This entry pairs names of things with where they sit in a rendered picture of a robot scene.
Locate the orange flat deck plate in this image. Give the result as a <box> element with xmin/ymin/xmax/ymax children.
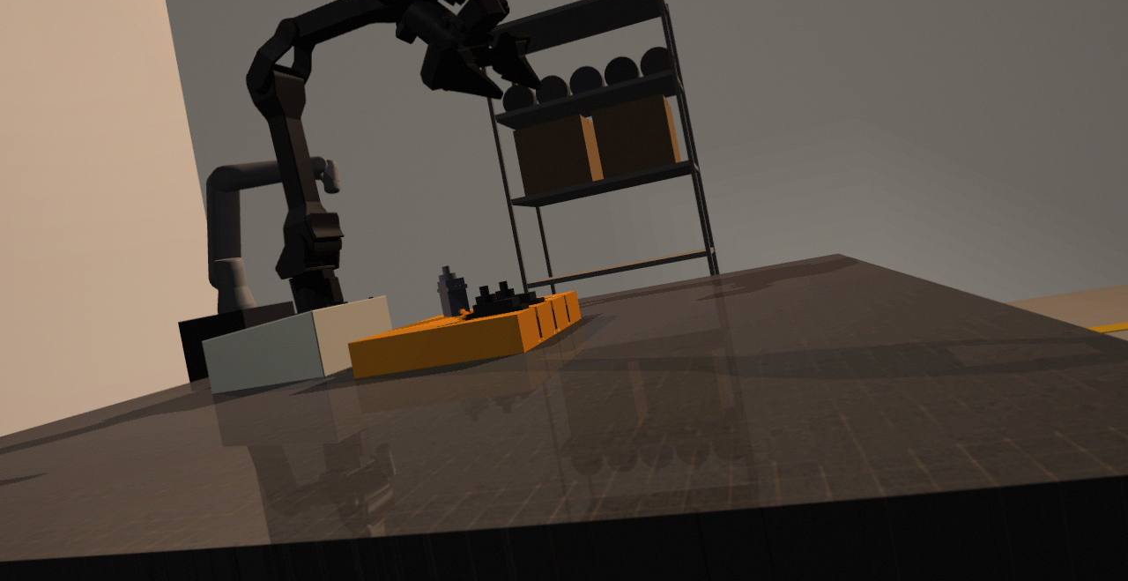
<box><xmin>349</xmin><ymin>281</ymin><xmax>582</xmax><ymax>379</ymax></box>

